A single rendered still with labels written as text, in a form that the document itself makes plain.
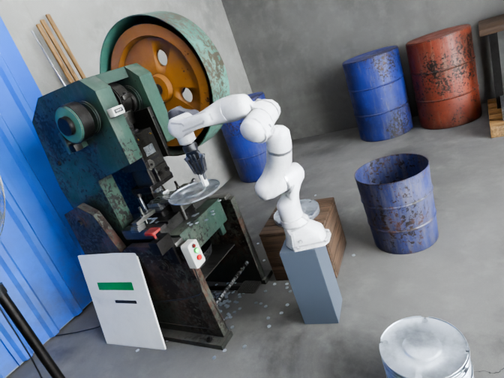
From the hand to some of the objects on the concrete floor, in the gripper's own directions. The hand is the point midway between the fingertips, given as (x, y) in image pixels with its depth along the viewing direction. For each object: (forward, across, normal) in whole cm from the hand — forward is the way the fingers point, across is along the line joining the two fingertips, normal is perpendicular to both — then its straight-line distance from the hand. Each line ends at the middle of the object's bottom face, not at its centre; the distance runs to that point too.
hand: (203, 179), depth 195 cm
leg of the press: (+85, -51, -27) cm, 102 cm away
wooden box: (+85, +18, +46) cm, 98 cm away
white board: (+84, -68, -34) cm, 114 cm away
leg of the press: (+84, -52, +26) cm, 102 cm away
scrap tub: (+86, +72, +73) cm, 134 cm away
